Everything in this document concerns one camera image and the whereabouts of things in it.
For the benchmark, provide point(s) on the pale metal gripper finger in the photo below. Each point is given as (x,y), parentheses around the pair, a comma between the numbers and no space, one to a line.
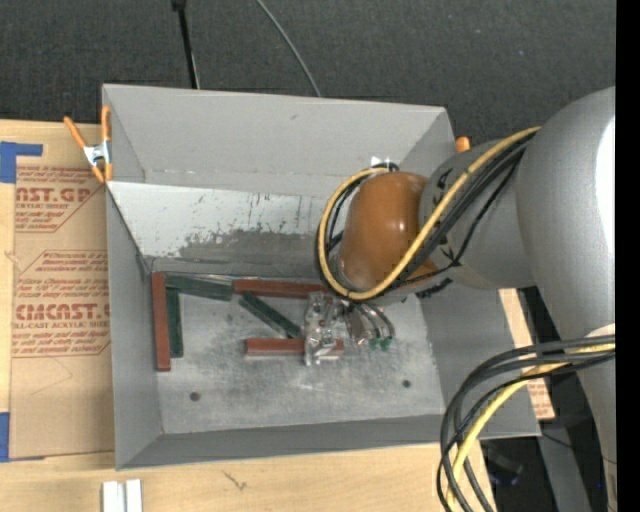
(322,357)
(318,332)

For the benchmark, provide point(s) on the red-brown block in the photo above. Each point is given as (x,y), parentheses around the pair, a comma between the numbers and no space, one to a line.
(275,288)
(272,346)
(161,325)

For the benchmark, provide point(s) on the dark green flat block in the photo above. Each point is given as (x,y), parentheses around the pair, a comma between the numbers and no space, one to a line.
(175,325)
(200,287)
(270,315)

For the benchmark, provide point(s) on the grey metal bin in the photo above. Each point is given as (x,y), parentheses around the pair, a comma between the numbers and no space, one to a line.
(280,395)

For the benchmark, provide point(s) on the brown cardboard board red print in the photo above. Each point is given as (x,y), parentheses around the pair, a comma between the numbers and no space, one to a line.
(60,390)

